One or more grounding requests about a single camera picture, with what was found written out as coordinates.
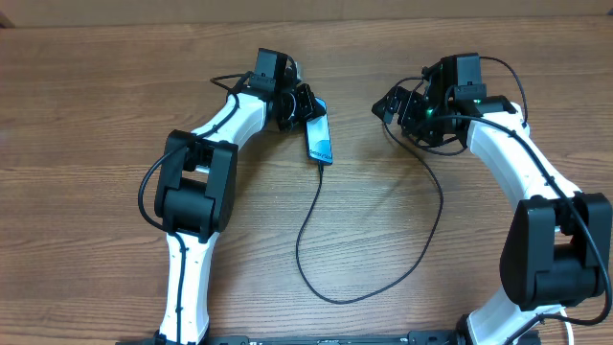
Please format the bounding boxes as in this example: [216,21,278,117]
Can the black charging cable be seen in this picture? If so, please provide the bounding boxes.
[294,56,530,306]

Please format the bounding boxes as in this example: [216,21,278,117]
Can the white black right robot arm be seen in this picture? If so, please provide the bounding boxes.
[372,53,612,344]

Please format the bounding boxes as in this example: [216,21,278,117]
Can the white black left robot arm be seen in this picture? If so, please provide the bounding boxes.
[139,48,333,344]

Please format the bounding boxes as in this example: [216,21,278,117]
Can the blue screen smartphone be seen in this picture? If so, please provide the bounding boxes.
[306,98,333,166]

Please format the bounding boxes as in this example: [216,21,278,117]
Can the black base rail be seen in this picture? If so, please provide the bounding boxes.
[114,330,542,345]

